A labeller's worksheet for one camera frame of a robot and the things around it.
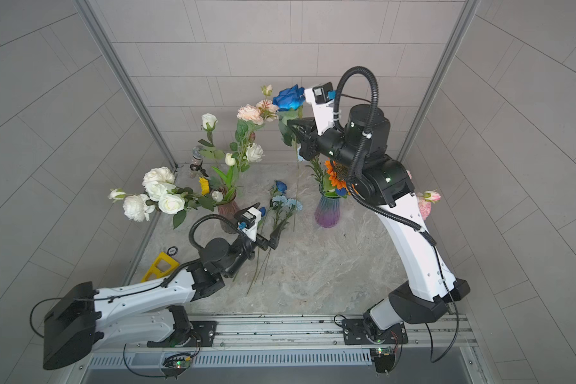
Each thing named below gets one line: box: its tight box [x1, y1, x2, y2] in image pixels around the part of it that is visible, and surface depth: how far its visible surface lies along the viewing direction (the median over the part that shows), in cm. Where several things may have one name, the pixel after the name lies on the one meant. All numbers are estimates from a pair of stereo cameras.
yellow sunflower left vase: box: [198, 176, 211, 196], surface depth 80 cm
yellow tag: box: [140, 252, 180, 284], surface depth 84 cm
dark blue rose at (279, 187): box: [271, 180, 288, 197], surface depth 104 cm
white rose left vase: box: [245, 142, 266, 163], surface depth 75 cm
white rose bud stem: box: [198, 112, 219, 162], surface depth 80 cm
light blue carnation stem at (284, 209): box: [269, 195, 304, 230], surface depth 101 cm
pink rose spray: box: [224, 84, 280, 179], surface depth 74 cm
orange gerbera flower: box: [324, 160, 349, 190], surface depth 62 cm
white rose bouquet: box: [108, 166, 215, 229], surface depth 56 cm
